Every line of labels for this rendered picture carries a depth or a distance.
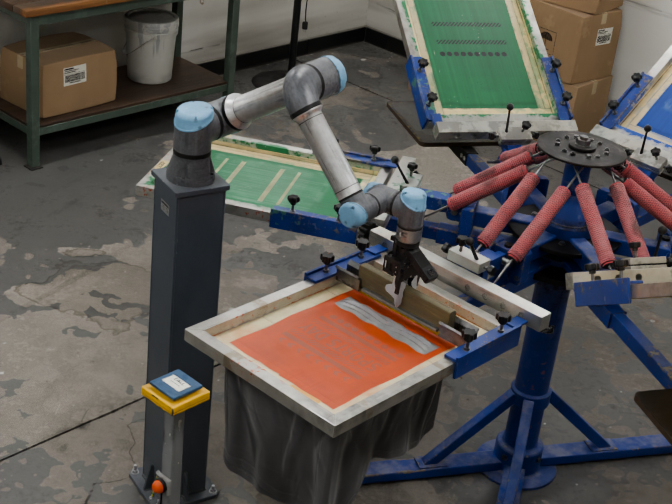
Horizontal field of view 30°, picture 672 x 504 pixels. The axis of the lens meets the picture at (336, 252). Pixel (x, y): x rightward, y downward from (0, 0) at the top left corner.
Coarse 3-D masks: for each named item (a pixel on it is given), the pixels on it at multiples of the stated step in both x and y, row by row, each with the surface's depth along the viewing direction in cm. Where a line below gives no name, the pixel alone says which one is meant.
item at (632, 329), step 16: (560, 256) 428; (608, 320) 398; (624, 320) 394; (624, 336) 390; (640, 336) 386; (640, 352) 382; (656, 352) 378; (656, 368) 373; (640, 400) 349; (656, 400) 350; (656, 416) 343
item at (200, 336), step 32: (288, 288) 376; (320, 288) 383; (416, 288) 388; (224, 320) 356; (480, 320) 374; (224, 352) 341; (256, 384) 334; (416, 384) 338; (320, 416) 319; (352, 416) 321
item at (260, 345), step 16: (320, 304) 377; (368, 304) 380; (288, 320) 366; (304, 320) 367; (352, 320) 370; (256, 336) 357; (272, 336) 358; (256, 352) 349; (272, 352) 350; (288, 352) 351; (272, 368) 343; (288, 368) 344
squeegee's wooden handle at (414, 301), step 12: (360, 276) 381; (372, 276) 377; (384, 276) 374; (372, 288) 378; (384, 288) 375; (408, 288) 369; (408, 300) 369; (420, 300) 366; (432, 300) 364; (420, 312) 367; (432, 312) 364; (444, 312) 360; (432, 324) 365
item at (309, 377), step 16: (400, 320) 373; (384, 336) 364; (432, 336) 367; (416, 352) 358; (432, 352) 359; (304, 368) 345; (320, 368) 345; (384, 368) 349; (400, 368) 350; (304, 384) 338; (320, 384) 338; (336, 384) 339; (352, 384) 340; (368, 384) 341; (320, 400) 332; (336, 400) 332
